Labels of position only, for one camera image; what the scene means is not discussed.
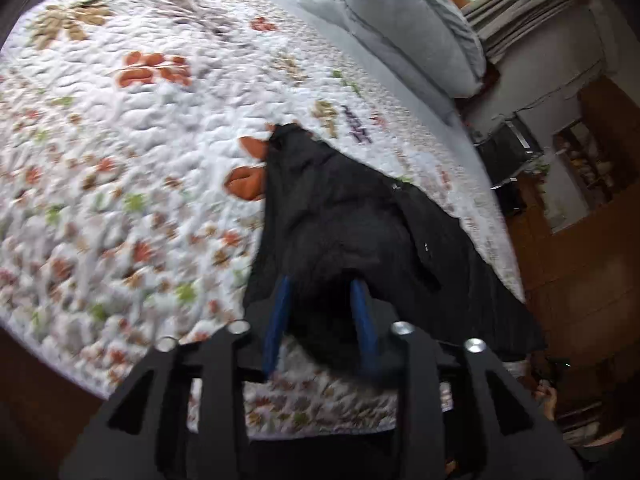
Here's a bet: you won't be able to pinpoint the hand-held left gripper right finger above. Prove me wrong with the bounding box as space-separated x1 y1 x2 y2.
349 279 585 480

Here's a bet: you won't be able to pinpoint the person's right hand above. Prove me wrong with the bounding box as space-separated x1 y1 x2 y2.
534 380 560 423

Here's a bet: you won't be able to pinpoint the flat light grey pillow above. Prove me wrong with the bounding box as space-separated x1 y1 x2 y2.
361 0 487 68

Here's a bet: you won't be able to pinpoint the black office chair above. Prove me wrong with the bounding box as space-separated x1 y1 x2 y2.
474 119 547 192

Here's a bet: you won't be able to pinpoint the plump light grey pillow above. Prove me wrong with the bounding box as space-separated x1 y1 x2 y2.
339 0 487 100

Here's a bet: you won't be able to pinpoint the beige striped curtain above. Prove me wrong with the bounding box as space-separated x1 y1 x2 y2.
461 0 593 63

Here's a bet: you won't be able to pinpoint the black pants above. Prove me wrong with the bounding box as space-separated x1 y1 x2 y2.
243 123 547 376

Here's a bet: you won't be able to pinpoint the grey-blue bed sheet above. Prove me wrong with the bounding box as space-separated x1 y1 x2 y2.
245 0 501 211

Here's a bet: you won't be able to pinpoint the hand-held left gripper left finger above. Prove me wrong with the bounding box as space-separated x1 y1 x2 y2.
59 275 296 480

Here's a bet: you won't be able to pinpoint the wooden desk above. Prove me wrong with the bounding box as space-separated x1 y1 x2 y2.
504 74 640 443

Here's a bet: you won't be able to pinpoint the floral quilted bedspread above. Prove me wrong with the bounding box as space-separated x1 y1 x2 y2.
0 0 527 442

